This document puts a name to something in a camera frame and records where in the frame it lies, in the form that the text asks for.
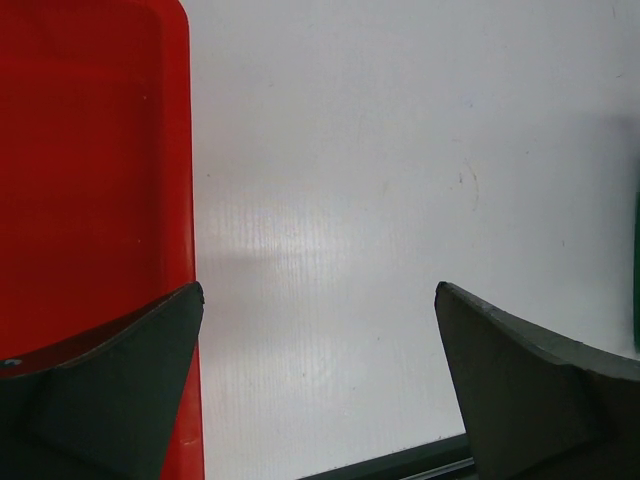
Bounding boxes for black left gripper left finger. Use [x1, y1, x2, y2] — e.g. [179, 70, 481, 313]
[1, 282, 204, 479]

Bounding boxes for red plastic tray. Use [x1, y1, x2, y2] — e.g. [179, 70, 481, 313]
[1, 1, 204, 479]

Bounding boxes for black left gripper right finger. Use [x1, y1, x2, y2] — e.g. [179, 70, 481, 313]
[435, 282, 639, 479]

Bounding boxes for green folded t shirt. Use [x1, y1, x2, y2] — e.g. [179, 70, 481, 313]
[632, 191, 640, 352]

